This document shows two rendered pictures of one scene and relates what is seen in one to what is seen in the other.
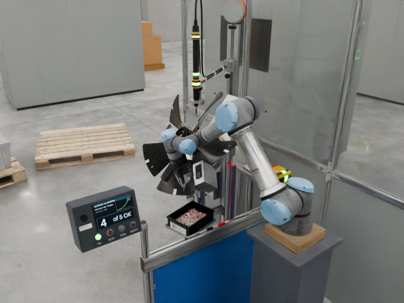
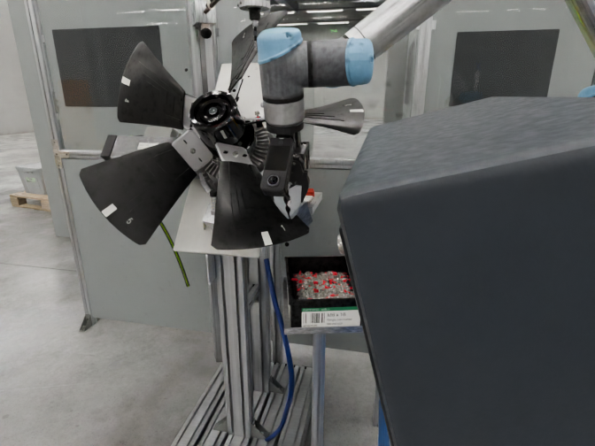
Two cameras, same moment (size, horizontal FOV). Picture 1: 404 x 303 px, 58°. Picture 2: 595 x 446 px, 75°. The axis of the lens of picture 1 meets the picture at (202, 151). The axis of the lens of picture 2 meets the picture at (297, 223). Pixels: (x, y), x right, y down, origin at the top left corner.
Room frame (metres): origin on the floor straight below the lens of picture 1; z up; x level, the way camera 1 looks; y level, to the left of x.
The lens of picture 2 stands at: (1.19, 0.64, 1.26)
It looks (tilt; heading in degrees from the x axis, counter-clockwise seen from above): 18 degrees down; 316
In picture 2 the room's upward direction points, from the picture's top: straight up
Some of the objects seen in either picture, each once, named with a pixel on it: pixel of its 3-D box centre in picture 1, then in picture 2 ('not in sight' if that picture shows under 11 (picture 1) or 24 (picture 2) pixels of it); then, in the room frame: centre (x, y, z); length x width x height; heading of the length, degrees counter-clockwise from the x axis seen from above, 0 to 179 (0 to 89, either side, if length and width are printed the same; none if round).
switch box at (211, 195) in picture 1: (217, 181); not in sight; (2.35, -0.12, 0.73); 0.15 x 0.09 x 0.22; 124
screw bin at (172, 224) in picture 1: (190, 218); (324, 288); (1.71, 0.06, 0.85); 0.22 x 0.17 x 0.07; 140
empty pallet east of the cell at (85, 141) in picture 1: (85, 143); not in sight; (4.63, 1.60, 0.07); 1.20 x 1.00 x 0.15; 108
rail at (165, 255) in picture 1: (218, 232); not in sight; (1.62, -0.09, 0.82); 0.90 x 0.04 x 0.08; 124
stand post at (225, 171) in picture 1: (225, 205); (256, 282); (2.27, -0.17, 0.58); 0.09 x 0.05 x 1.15; 34
